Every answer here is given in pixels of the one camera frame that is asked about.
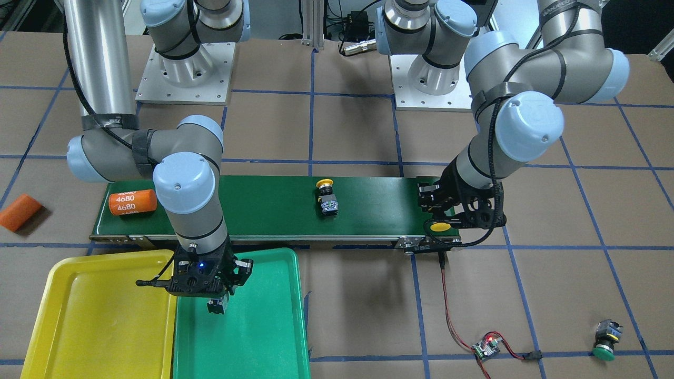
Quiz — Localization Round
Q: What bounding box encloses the yellow plastic tray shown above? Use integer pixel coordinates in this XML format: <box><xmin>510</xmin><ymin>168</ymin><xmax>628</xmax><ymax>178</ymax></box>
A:
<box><xmin>21</xmin><ymin>250</ymin><xmax>177</xmax><ymax>378</ymax></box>

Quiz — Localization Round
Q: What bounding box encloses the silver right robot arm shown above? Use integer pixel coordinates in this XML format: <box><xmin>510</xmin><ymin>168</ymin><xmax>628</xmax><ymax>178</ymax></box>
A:
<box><xmin>61</xmin><ymin>1</ymin><xmax>253</xmax><ymax>299</ymax></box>

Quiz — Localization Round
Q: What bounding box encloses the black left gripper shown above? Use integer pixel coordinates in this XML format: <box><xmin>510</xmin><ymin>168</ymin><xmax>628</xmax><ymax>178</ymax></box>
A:
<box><xmin>418</xmin><ymin>160</ymin><xmax>507</xmax><ymax>231</ymax></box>

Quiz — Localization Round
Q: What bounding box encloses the green plastic tray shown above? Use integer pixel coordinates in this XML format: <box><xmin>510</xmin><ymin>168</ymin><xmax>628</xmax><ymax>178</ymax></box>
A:
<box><xmin>173</xmin><ymin>248</ymin><xmax>311</xmax><ymax>378</ymax></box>

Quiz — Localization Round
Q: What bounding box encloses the orange cylinder plain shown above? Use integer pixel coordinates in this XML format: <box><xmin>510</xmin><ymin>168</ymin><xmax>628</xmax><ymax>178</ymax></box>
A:
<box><xmin>1</xmin><ymin>193</ymin><xmax>43</xmax><ymax>232</ymax></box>

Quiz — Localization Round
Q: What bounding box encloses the red black power cable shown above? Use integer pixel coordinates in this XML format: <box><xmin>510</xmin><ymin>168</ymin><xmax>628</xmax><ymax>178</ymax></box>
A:
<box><xmin>437</xmin><ymin>252</ymin><xmax>544</xmax><ymax>379</ymax></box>

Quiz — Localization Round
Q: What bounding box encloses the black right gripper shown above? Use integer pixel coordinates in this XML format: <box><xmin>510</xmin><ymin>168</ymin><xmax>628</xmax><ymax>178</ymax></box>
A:
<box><xmin>136</xmin><ymin>243</ymin><xmax>254</xmax><ymax>299</ymax></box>

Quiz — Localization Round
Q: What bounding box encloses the green conveyor belt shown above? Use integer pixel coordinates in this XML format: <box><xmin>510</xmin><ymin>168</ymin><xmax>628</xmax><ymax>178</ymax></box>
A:
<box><xmin>91</xmin><ymin>165</ymin><xmax>430</xmax><ymax>249</ymax></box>

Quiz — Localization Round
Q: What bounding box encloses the orange cylinder 4680 label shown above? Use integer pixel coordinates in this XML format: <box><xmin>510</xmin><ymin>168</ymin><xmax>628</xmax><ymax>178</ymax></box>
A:
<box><xmin>108</xmin><ymin>189</ymin><xmax>158</xmax><ymax>216</ymax></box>

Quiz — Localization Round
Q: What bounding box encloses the yellow push button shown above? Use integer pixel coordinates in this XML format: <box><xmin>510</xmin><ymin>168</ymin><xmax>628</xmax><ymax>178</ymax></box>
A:
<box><xmin>428</xmin><ymin>220</ymin><xmax>452</xmax><ymax>233</ymax></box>
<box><xmin>315</xmin><ymin>178</ymin><xmax>339</xmax><ymax>217</ymax></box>

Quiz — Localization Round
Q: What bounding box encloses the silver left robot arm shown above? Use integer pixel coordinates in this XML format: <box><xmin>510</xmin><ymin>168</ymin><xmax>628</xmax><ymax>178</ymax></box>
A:
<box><xmin>375</xmin><ymin>1</ymin><xmax>630</xmax><ymax>231</ymax></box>

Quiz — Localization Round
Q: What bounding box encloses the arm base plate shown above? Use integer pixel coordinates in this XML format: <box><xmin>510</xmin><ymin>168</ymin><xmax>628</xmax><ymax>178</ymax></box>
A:
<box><xmin>389</xmin><ymin>55</ymin><xmax>472</xmax><ymax>112</ymax></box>
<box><xmin>135</xmin><ymin>42</ymin><xmax>236</xmax><ymax>105</ymax></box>

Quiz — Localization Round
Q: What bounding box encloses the small controller circuit board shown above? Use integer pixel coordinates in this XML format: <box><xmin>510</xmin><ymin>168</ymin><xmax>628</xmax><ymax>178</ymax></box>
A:
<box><xmin>470</xmin><ymin>333</ymin><xmax>502</xmax><ymax>362</ymax></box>

